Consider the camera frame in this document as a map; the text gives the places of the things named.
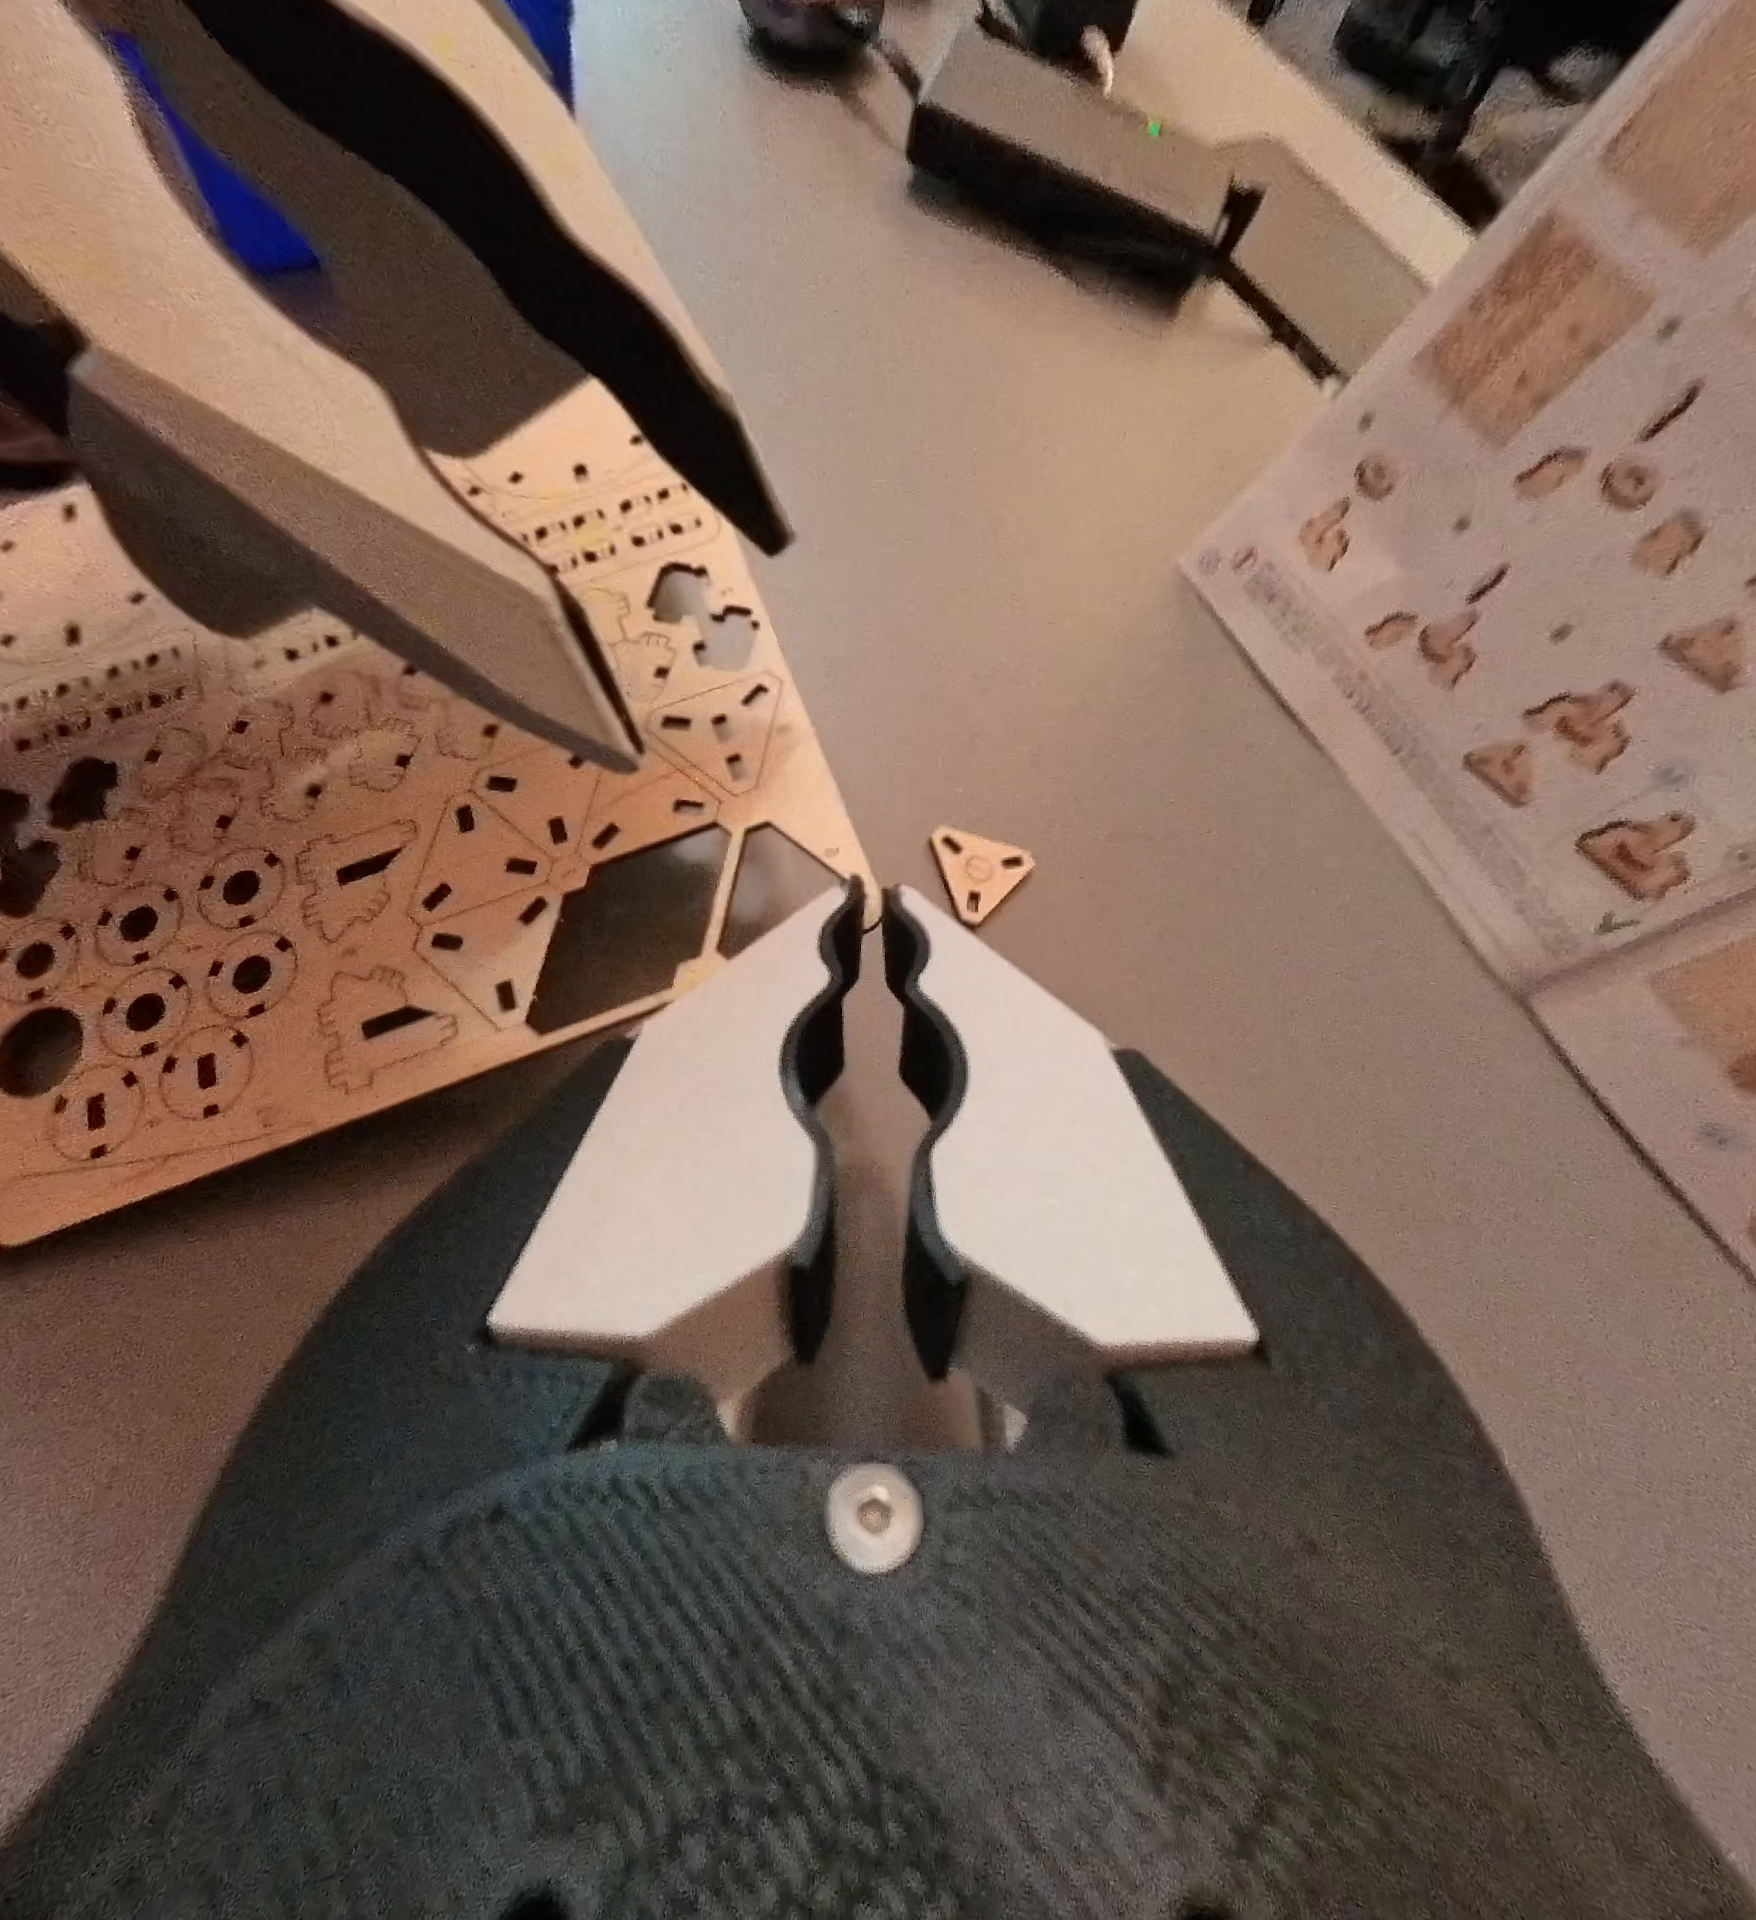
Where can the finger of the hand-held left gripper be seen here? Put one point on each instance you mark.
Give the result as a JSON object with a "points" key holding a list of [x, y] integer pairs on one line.
{"points": [[547, 228], [326, 511]]}

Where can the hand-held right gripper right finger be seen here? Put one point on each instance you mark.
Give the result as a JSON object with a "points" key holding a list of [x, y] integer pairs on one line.
{"points": [[1070, 1190]]}

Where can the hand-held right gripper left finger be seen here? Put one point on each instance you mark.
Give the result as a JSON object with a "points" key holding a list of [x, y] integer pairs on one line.
{"points": [[684, 1155]]}

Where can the laser-cut wooden parts sheet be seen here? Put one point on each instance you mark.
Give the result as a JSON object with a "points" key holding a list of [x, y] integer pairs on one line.
{"points": [[293, 840]]}

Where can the small triangular wooden piece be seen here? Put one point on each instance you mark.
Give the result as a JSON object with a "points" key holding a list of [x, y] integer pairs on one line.
{"points": [[983, 874]]}

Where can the dark round object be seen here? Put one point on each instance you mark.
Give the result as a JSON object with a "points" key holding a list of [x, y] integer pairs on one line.
{"points": [[815, 20]]}

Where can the blue object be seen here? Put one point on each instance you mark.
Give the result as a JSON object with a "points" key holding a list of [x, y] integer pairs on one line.
{"points": [[220, 166]]}

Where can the black power adapter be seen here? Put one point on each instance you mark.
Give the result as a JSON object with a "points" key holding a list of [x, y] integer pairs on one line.
{"points": [[1061, 151]]}

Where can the printed instruction sheet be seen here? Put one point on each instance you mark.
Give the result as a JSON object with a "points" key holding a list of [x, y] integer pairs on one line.
{"points": [[1565, 630]]}

